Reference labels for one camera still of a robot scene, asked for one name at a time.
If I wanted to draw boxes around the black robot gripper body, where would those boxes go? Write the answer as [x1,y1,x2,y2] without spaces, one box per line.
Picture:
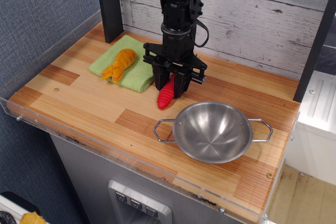
[143,26,207,84]

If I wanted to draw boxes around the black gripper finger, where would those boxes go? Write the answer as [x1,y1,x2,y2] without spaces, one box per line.
[174,72,191,99]
[152,61,171,90]

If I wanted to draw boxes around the red handled metal fork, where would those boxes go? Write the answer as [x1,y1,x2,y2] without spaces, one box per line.
[157,74,175,110]

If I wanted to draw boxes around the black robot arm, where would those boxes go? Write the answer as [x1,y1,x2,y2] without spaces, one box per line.
[143,0,207,98]

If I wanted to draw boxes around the green folded rag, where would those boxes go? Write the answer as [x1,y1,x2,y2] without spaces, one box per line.
[89,35,153,92]

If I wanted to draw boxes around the orange plush shrimp toy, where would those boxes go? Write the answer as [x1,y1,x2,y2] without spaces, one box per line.
[101,49,137,83]

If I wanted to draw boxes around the grey toy fridge cabinet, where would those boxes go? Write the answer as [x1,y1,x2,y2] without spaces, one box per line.
[51,136,237,223]

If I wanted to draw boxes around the silver dispenser button panel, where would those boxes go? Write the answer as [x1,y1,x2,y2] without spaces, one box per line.
[108,179,173,223]

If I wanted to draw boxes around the white toy sink unit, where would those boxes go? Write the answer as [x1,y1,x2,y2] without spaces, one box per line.
[284,71,335,185]

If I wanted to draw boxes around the clear acrylic table guard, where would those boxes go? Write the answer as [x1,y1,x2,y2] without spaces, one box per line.
[5,25,299,223]

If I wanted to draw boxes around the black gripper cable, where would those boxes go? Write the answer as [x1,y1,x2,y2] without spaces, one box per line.
[193,19,210,48]

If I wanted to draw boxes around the stainless steel two-handled bowl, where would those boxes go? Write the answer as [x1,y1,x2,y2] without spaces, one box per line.
[153,100,274,164]

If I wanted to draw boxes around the dark right vertical post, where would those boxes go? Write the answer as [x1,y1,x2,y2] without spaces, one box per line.
[293,0,335,102]

